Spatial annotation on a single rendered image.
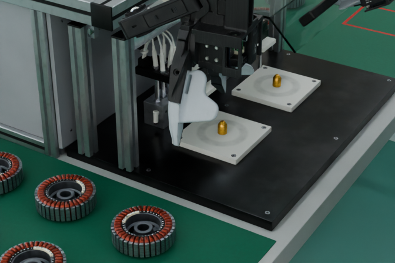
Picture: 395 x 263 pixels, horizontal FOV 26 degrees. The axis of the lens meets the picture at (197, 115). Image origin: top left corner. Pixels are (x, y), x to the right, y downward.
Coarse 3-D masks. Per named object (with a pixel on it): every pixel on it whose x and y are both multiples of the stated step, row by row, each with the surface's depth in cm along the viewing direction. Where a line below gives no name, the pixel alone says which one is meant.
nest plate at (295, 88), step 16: (256, 80) 195; (272, 80) 195; (288, 80) 195; (304, 80) 195; (320, 80) 195; (240, 96) 191; (256, 96) 189; (272, 96) 189; (288, 96) 189; (304, 96) 189
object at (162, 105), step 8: (152, 96) 180; (160, 96) 180; (144, 104) 179; (152, 104) 178; (160, 104) 177; (168, 104) 178; (144, 112) 180; (152, 112) 179; (160, 112) 177; (152, 120) 180; (160, 120) 178; (168, 120) 180; (160, 128) 179
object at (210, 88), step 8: (152, 64) 177; (136, 72) 176; (144, 72) 175; (152, 72) 174; (168, 72) 173; (160, 80) 174; (168, 80) 173; (208, 80) 174; (160, 88) 179; (168, 88) 181; (208, 88) 171
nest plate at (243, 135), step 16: (224, 112) 183; (192, 128) 177; (208, 128) 177; (240, 128) 177; (256, 128) 177; (192, 144) 172; (208, 144) 172; (224, 144) 172; (240, 144) 172; (256, 144) 173; (224, 160) 168
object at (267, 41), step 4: (264, 20) 191; (264, 24) 190; (264, 28) 190; (264, 32) 191; (268, 32) 192; (264, 36) 191; (264, 40) 191; (268, 40) 191; (272, 40) 191; (264, 44) 189; (268, 44) 189; (272, 44) 191; (264, 48) 188; (268, 48) 189
